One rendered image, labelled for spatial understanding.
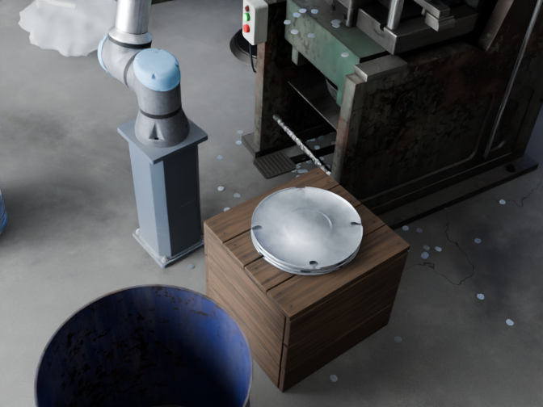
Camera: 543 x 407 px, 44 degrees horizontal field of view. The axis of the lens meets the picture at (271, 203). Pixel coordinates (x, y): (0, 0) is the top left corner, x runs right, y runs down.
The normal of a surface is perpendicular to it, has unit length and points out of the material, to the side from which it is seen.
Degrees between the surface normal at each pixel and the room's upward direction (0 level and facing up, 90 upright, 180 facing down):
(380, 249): 0
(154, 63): 8
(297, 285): 0
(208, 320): 88
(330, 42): 90
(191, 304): 88
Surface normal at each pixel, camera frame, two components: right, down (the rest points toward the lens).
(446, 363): 0.04, -0.71
